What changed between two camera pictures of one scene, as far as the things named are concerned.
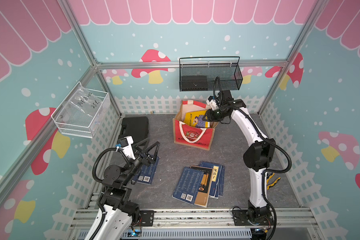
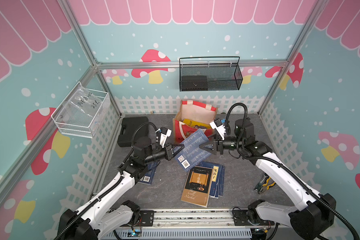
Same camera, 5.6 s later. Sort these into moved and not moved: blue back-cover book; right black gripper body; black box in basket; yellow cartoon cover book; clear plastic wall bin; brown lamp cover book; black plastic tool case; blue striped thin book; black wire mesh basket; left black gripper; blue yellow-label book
Moved: blue striped thin book; right black gripper body; yellow cartoon cover book; left black gripper
Not moved: black wire mesh basket; blue yellow-label book; blue back-cover book; clear plastic wall bin; black box in basket; black plastic tool case; brown lamp cover book
